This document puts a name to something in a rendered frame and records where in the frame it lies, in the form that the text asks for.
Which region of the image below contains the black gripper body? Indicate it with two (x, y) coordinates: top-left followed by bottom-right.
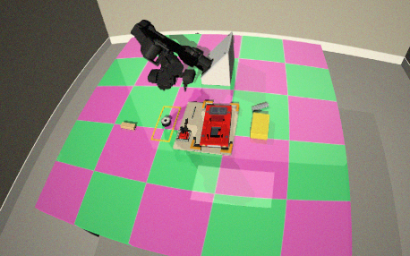
(148, 65), (196, 83)

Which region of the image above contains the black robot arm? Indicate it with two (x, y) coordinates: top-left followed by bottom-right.
(131, 20), (214, 90)

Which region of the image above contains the black tyre with white hub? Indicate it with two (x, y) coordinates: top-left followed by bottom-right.
(161, 116), (171, 127)

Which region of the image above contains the tan wooden block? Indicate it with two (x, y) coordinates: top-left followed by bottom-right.
(120, 122), (136, 131)

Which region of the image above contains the yellow block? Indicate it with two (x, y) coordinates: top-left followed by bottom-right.
(251, 112), (270, 140)

